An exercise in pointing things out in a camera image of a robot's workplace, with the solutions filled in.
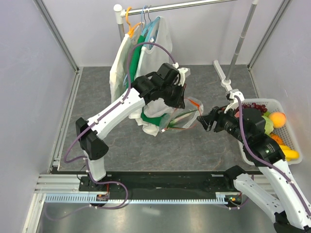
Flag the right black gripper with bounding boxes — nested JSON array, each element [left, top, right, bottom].
[[196, 102, 249, 144]]

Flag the green t-shirt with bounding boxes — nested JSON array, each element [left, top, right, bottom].
[[128, 44, 171, 126]]

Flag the orange fruit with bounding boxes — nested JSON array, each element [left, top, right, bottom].
[[270, 133, 284, 145]]

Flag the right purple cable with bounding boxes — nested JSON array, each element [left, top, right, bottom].
[[233, 95, 311, 219]]

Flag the purple cable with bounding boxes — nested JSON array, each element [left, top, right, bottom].
[[233, 95, 311, 219], [43, 42, 177, 220]]

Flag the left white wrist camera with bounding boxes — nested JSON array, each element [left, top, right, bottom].
[[173, 63, 190, 86]]

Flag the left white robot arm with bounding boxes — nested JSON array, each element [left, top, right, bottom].
[[75, 63, 190, 191]]

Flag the yellow banana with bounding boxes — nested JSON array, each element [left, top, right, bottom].
[[279, 145, 299, 161]]

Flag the teal hanger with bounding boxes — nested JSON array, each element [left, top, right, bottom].
[[141, 16, 161, 43]]

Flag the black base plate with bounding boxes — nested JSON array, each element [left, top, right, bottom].
[[77, 169, 253, 202]]

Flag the purple grapes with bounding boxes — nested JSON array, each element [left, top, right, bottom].
[[242, 102, 268, 114]]

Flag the clothes rack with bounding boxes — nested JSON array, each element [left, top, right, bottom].
[[113, 0, 259, 90]]

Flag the back white t-shirt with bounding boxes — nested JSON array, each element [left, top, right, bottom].
[[109, 34, 139, 103]]

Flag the front white t-shirt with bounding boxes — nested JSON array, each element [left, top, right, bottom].
[[129, 16, 173, 136]]

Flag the grey cable duct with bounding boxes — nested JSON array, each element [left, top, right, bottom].
[[45, 193, 234, 204]]

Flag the white t-shirt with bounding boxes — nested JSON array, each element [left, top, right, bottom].
[[109, 34, 139, 103], [129, 16, 173, 136]]

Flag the orange hanger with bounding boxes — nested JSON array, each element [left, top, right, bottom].
[[125, 6, 144, 39]]

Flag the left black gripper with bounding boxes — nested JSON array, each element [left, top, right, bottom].
[[160, 81, 186, 109]]

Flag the green onion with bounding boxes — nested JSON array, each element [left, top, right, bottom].
[[168, 110, 199, 128]]

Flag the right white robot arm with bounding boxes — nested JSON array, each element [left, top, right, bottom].
[[197, 107, 311, 233]]

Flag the clear zip top bag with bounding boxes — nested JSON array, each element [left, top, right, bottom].
[[159, 97, 204, 133]]

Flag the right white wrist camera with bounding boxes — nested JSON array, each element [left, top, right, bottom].
[[224, 89, 245, 113]]

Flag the blue hanger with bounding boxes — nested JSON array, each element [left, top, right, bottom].
[[142, 5, 152, 34]]

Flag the green cabbage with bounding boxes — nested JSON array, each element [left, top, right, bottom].
[[262, 116, 274, 135]]

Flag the peach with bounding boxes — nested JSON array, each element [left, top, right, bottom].
[[268, 112, 287, 128]]

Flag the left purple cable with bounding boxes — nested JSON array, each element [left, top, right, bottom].
[[43, 42, 177, 220]]

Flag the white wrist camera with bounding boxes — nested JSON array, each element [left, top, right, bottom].
[[224, 89, 245, 113], [173, 63, 190, 86]]

